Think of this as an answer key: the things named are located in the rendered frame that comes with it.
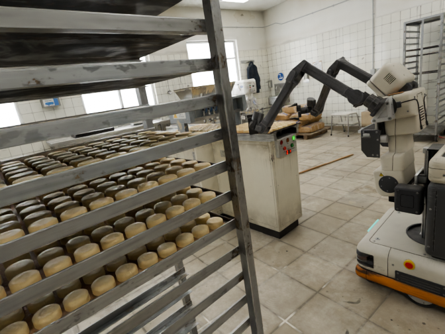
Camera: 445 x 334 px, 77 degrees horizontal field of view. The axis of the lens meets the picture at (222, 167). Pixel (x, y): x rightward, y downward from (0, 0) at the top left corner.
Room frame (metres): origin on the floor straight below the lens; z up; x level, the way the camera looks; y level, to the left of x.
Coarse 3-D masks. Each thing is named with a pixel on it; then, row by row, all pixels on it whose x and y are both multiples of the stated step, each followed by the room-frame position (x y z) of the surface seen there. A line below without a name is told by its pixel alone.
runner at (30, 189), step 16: (160, 144) 0.63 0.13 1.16; (176, 144) 0.65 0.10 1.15; (192, 144) 0.68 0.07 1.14; (112, 160) 0.55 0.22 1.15; (128, 160) 0.58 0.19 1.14; (144, 160) 0.60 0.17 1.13; (48, 176) 0.48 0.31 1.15; (64, 176) 0.49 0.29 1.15; (80, 176) 0.51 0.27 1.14; (96, 176) 0.53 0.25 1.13; (0, 192) 0.43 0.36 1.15; (16, 192) 0.45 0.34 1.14; (32, 192) 0.46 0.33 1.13; (48, 192) 0.47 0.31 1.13
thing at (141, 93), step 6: (138, 90) 1.07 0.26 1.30; (144, 90) 1.08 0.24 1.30; (138, 96) 1.08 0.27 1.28; (144, 96) 1.08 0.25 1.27; (138, 102) 1.09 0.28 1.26; (144, 102) 1.08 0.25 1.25; (150, 120) 1.08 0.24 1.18; (144, 126) 1.08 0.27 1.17; (150, 126) 1.08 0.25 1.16; (180, 264) 1.08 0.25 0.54; (180, 282) 1.07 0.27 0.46; (186, 300) 1.07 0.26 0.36; (192, 330) 1.07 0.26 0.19
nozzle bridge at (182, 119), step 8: (232, 96) 2.78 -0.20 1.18; (240, 96) 2.84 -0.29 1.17; (240, 104) 2.87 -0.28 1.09; (192, 112) 2.44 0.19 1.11; (200, 112) 2.60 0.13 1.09; (216, 112) 2.72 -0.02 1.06; (176, 120) 2.58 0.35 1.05; (184, 120) 2.48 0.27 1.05; (192, 120) 2.43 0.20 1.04; (200, 120) 2.53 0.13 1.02; (240, 120) 2.96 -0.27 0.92; (184, 128) 2.50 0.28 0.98
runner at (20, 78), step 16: (96, 64) 0.56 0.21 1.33; (112, 64) 0.58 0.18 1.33; (128, 64) 0.61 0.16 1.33; (144, 64) 0.63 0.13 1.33; (160, 64) 0.65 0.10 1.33; (176, 64) 0.68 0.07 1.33; (192, 64) 0.71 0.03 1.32; (208, 64) 0.74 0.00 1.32; (0, 80) 0.47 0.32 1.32; (16, 80) 0.48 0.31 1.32; (32, 80) 0.49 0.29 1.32; (48, 80) 0.51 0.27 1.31; (64, 80) 0.52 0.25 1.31; (80, 80) 0.54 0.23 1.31; (96, 80) 0.56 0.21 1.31; (112, 80) 0.60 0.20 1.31
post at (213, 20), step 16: (208, 0) 0.73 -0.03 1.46; (208, 16) 0.74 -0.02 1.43; (208, 32) 0.74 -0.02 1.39; (224, 48) 0.74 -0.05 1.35; (224, 64) 0.74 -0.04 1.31; (224, 80) 0.73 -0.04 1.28; (224, 96) 0.73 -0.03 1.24; (224, 112) 0.73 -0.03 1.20; (224, 128) 0.74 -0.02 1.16; (224, 144) 0.74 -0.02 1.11; (240, 160) 0.74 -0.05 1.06; (240, 176) 0.74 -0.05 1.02; (240, 192) 0.73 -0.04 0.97; (240, 208) 0.73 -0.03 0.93; (240, 224) 0.73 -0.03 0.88; (240, 240) 0.74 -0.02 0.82; (240, 256) 0.75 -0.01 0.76; (256, 288) 0.74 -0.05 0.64; (256, 304) 0.73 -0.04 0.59; (256, 320) 0.73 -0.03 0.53
